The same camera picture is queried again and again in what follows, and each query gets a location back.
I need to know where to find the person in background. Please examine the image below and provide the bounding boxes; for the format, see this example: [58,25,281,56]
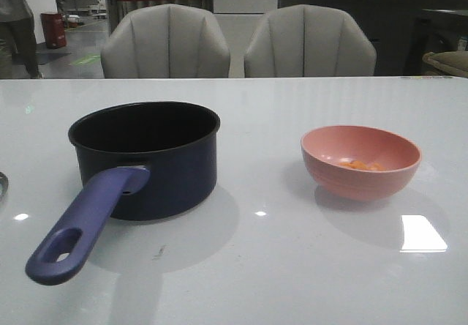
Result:
[1,0,43,79]

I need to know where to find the right beige chair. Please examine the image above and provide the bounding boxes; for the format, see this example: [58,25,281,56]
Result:
[244,4,377,78]

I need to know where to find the orange ham pieces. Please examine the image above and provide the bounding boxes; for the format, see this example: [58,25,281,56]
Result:
[339,160,386,171]

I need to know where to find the left beige chair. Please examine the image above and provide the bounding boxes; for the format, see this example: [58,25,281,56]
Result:
[101,4,230,78]

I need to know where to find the glass lid with blue knob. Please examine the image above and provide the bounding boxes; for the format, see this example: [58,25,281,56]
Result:
[0,172,9,200]

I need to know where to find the pink bowl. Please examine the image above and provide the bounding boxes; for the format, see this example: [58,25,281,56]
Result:
[301,125,422,201]

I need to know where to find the red bin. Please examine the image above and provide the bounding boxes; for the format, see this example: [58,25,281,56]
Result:
[40,12,67,49]

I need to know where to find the beige chair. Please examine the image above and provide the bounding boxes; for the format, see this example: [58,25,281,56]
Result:
[244,4,377,78]
[101,4,230,78]

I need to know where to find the tan cushion seat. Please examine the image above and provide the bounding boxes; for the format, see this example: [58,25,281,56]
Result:
[422,51,467,78]

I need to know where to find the dark blue saucepan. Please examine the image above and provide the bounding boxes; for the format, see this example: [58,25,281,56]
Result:
[25,101,220,285]

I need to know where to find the dark counter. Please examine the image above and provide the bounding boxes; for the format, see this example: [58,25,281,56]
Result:
[278,0,467,76]

